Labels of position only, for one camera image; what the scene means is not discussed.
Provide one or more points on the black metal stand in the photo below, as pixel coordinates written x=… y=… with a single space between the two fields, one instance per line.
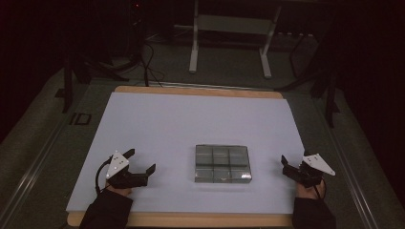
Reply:
x=71 y=79
x=329 y=95

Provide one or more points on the white table mat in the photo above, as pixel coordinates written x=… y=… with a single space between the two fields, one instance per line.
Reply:
x=178 y=133

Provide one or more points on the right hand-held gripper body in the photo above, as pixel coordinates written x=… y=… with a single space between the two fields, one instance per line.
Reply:
x=310 y=171

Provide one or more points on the clear plastic compartment box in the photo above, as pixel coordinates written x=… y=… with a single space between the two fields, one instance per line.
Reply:
x=222 y=163

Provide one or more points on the metal floor rail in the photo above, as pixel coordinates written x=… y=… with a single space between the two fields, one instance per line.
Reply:
x=348 y=171
x=30 y=173

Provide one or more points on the person's right hand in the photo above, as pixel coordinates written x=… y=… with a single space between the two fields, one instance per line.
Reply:
x=310 y=192

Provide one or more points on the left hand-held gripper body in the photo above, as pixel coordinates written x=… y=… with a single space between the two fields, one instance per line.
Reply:
x=119 y=171

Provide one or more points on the person's left hand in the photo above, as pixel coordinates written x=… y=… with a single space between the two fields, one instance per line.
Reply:
x=120 y=191

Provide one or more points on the white metal stand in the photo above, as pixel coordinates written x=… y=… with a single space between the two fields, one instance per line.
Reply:
x=232 y=28

